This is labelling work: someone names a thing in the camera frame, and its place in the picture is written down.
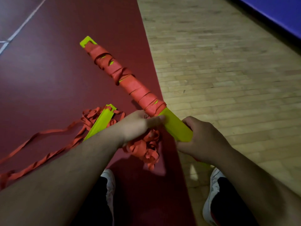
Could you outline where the black trouser leg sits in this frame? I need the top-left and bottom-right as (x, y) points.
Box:
(210, 177), (259, 226)
(70, 176), (113, 226)

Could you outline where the black right trouser leg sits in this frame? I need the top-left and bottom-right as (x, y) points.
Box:
(210, 177), (259, 226)

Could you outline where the person's left forearm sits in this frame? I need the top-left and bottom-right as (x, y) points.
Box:
(0, 130), (125, 226)

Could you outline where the white left shoe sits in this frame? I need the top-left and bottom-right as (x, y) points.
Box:
(100, 169), (116, 226)

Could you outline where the black left trouser leg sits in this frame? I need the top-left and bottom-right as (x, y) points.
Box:
(70, 176), (113, 226)

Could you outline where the person's right hand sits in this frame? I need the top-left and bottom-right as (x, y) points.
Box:
(176, 116), (233, 166)

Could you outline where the person's right forearm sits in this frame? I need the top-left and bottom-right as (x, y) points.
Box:
(215, 148), (301, 226)

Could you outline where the white right shoe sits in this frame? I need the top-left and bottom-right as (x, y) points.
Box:
(202, 168), (226, 226)

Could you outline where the person's left hand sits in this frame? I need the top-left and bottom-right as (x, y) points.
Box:
(117, 110), (166, 148)

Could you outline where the white shoe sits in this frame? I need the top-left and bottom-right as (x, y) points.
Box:
(202, 168), (226, 226)
(100, 169), (116, 226)

